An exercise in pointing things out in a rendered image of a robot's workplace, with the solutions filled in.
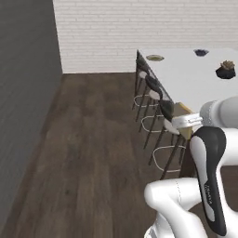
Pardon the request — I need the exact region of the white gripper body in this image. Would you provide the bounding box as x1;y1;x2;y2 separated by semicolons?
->
171;112;205;130

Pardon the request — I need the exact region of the white top dining counter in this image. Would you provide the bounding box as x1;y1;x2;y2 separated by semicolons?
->
135;46;238;179

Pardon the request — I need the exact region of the olive green plate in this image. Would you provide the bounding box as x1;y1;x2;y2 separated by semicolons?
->
145;54;165;62

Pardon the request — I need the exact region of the black bar stool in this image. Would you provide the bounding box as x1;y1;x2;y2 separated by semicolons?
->
138;74;165;151
148;99;187;181
132;56;152;123

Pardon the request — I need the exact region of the plant in black pot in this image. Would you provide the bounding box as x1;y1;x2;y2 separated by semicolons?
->
215;59;237;80

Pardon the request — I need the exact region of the dark blue bowl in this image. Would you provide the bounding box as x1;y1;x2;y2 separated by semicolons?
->
193;48;210;58

